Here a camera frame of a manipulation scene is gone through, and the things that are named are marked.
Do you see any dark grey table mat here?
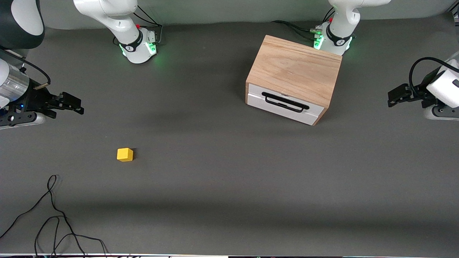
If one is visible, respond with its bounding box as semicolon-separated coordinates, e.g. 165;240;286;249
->
0;11;459;257

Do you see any wooden drawer cabinet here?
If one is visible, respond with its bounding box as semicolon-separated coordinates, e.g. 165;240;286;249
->
245;35;343;126

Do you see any white-fronted wooden drawer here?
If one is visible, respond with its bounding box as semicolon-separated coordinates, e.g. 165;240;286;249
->
247;83;325;117

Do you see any black metal drawer handle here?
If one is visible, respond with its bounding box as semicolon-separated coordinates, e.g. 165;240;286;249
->
262;92;309;113

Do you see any thin black loose cable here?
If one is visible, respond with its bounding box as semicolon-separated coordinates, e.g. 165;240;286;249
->
0;175;109;258

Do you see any black cable with tan tag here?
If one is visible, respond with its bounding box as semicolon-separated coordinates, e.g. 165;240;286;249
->
0;47;51;90

